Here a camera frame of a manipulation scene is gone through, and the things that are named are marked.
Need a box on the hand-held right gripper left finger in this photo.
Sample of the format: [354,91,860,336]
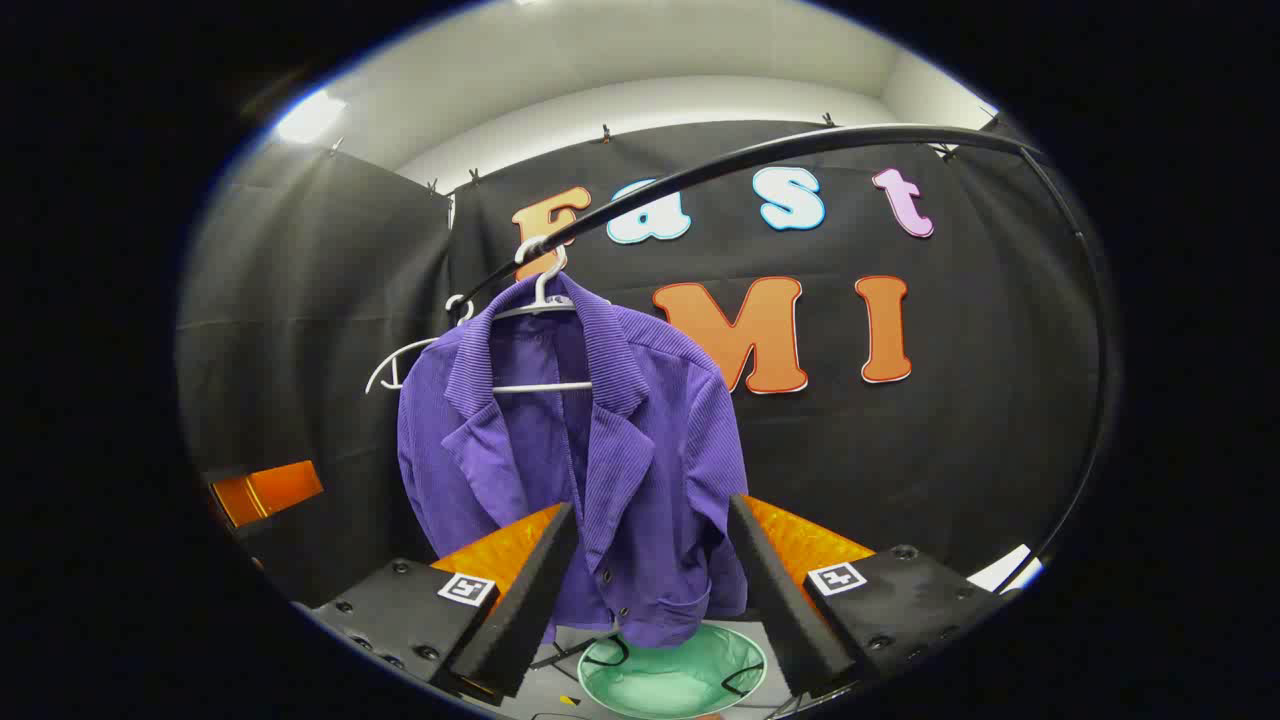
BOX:
[295,503,581,706]

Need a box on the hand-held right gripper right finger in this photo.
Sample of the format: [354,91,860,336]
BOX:
[727,493,1021,699]

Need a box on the green laundry hamper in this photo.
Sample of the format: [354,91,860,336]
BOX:
[577,620,769,719]

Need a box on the purple corduroy jacket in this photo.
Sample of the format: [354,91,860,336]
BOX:
[397,272,751,649]

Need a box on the white plastic hanger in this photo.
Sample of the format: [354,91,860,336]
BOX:
[490,237,613,396]
[365,295,476,394]

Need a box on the black clothes rack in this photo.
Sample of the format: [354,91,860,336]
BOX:
[455,122,1119,591]

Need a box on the black backdrop cloth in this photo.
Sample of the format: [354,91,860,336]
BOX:
[175,120,1106,601]

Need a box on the ceiling light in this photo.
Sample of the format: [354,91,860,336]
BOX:
[275,90,348,146]

